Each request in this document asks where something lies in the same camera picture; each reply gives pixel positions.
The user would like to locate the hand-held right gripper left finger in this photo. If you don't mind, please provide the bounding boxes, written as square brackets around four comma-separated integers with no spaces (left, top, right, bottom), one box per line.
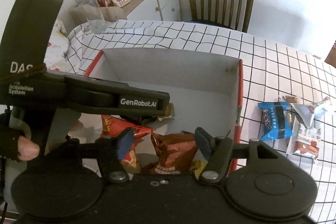
[64,127,135,184]

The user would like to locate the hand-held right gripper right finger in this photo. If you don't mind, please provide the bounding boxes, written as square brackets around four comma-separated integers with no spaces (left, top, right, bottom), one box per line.
[195,127,280,185]

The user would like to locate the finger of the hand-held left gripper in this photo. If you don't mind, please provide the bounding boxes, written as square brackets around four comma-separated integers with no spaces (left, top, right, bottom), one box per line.
[119,93,171,119]

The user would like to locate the tan snack packet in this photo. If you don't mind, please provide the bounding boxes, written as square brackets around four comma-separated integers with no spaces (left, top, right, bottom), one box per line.
[157,103,175,121]

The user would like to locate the orange chip bag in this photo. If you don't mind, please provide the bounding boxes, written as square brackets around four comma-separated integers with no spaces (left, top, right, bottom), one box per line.
[101,115,156,167]

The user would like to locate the yellow snack packet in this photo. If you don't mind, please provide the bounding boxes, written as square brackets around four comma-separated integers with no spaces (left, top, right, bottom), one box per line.
[190,160,208,178]

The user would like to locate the brown foil snack bag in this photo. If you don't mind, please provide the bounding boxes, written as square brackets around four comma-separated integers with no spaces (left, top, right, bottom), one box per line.
[142,132,208,175]

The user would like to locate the red cardboard box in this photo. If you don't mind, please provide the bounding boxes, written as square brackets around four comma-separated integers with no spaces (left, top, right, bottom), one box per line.
[81,48,244,177]

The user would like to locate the blue snack packet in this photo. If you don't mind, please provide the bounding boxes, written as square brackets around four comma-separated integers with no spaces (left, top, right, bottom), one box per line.
[258,101,293,141]

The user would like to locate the white packet with red picture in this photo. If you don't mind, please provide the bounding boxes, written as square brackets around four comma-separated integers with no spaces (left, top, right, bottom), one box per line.
[286,116,322,162]

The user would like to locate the white snack packet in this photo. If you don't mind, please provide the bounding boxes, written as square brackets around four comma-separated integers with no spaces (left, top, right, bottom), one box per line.
[291,97,332,128]

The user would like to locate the person's left hand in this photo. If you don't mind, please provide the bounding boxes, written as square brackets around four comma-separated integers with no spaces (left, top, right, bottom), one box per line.
[0,123,40,163]

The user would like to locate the colourful dotted cloth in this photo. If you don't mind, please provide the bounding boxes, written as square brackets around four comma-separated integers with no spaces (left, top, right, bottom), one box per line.
[43,19,71,73]

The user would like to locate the clear plastic cup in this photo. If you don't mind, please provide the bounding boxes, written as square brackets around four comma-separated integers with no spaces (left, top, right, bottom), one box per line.
[87,11,108,33]

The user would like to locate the beige wavy paper tray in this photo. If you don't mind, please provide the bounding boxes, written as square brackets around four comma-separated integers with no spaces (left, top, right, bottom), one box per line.
[70,5,126,24]

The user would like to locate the checked tablecloth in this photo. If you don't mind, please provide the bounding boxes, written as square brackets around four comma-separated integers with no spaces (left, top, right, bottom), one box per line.
[67,19,336,224]

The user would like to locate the wooden chair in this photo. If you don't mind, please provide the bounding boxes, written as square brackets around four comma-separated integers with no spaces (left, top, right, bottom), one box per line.
[186,0,256,33]

